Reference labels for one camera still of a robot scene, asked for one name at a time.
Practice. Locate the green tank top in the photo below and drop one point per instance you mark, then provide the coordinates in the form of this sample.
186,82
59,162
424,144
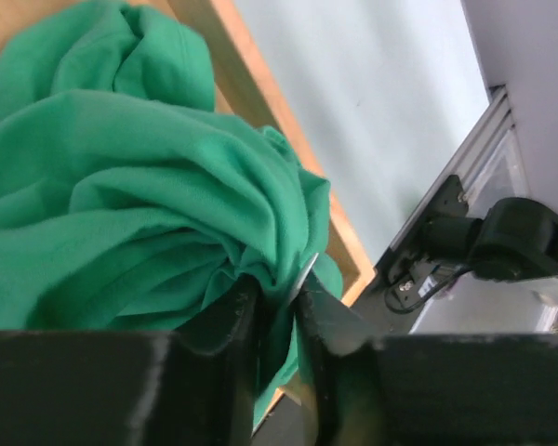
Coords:
135,200

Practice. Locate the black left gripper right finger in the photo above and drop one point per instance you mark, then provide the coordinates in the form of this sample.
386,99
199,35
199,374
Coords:
359,387

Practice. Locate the wooden clothes rack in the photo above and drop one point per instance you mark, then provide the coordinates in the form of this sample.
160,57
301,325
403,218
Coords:
279,116

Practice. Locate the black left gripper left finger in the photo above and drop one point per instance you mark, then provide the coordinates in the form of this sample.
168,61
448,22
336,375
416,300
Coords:
191,386

